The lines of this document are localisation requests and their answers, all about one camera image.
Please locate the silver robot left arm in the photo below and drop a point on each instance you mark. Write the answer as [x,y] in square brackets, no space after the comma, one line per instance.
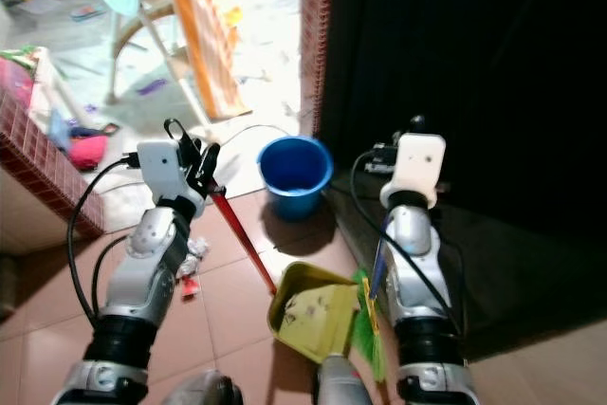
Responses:
[152,272]

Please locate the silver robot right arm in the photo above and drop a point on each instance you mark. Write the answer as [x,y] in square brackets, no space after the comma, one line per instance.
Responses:
[413,253]

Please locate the blue plastic bucket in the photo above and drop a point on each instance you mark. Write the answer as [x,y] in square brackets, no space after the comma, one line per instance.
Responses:
[294,187]

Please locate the crumpled white paper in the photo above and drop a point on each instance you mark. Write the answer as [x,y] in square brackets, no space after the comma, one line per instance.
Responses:
[194,255]

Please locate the purple wrapper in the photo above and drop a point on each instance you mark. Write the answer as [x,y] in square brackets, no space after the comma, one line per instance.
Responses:
[152,87]

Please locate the dark door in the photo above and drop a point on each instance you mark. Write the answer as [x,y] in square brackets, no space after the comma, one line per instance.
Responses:
[484,45]

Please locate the pink bag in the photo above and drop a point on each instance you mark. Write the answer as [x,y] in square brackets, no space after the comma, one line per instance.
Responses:
[90,152]

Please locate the red paper scrap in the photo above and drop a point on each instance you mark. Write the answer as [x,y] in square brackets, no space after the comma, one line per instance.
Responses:
[190,287]

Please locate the orange patterned cloth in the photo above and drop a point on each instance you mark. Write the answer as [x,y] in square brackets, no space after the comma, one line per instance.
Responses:
[199,35]

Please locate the red patterned bag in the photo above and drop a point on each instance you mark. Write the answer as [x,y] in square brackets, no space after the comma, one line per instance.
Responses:
[24,81]

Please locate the small colourful toy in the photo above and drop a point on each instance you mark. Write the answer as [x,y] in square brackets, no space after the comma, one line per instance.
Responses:
[87,12]

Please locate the grey robot left leg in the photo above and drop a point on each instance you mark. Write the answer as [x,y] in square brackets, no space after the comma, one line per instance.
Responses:
[199,391]

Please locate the grey robot leg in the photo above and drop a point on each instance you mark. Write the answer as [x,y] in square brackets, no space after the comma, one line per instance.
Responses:
[341,386]
[199,391]

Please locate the grey robot right leg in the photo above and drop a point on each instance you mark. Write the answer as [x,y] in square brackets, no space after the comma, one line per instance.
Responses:
[341,386]

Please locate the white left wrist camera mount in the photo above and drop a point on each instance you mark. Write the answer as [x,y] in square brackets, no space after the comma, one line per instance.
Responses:
[163,173]

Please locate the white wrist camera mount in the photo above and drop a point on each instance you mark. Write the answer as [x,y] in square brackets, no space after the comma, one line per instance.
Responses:
[163,173]
[417,168]

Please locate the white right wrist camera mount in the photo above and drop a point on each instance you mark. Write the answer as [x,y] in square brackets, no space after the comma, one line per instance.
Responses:
[417,168]

